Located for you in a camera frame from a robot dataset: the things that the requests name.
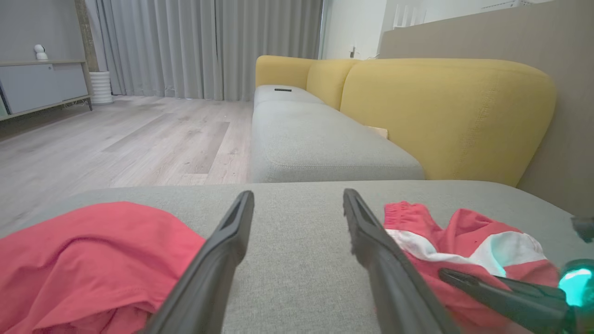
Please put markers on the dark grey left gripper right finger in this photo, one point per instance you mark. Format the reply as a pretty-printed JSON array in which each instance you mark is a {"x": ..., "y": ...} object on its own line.
[{"x": 390, "y": 278}]

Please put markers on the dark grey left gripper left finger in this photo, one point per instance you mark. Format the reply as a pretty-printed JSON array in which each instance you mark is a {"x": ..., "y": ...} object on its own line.
[{"x": 209, "y": 273}]

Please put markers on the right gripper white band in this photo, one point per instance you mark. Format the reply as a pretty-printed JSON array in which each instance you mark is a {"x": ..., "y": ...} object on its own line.
[{"x": 577, "y": 280}]

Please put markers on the red and white shorts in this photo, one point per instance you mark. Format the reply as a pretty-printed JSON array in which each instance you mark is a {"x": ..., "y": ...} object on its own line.
[{"x": 464, "y": 236}]

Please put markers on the red basketball jersey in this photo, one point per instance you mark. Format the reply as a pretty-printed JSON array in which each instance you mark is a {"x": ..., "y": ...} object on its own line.
[{"x": 93, "y": 260}]

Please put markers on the large grey sofa ottoman cushion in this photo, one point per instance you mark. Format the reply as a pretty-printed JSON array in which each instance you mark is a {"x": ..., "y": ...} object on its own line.
[{"x": 301, "y": 278}]

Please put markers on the small tan wooden block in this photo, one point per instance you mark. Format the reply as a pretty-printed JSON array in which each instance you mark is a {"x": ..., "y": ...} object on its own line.
[{"x": 380, "y": 132}]

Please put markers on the grey sofa seat cushion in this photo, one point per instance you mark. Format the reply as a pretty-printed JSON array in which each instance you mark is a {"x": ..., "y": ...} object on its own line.
[
  {"x": 315, "y": 148},
  {"x": 278, "y": 96}
]

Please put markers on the small yellow sofa backrest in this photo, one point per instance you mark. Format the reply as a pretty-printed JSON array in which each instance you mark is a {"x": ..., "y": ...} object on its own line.
[{"x": 327, "y": 81}]

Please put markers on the white ribbed vase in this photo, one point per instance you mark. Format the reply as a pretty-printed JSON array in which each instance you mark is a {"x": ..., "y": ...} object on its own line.
[{"x": 101, "y": 88}]

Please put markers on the yellow sofa armrest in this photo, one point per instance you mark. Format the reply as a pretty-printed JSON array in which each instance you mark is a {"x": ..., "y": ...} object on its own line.
[{"x": 278, "y": 69}]

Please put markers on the grey pleated curtain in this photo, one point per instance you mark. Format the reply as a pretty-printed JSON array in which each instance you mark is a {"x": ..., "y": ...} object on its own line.
[{"x": 185, "y": 46}]

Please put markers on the grey and wood cabinet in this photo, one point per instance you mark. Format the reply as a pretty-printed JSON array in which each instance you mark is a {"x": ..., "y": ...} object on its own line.
[{"x": 41, "y": 83}]

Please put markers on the white slatted rack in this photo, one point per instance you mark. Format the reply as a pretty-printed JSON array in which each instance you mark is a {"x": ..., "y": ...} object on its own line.
[{"x": 408, "y": 17}]

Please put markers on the brown wooden shelf upright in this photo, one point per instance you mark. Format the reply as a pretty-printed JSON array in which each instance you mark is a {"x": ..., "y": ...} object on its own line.
[{"x": 86, "y": 37}]

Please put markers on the small white security camera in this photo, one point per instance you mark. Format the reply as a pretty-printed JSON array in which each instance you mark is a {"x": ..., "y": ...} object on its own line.
[{"x": 41, "y": 53}]

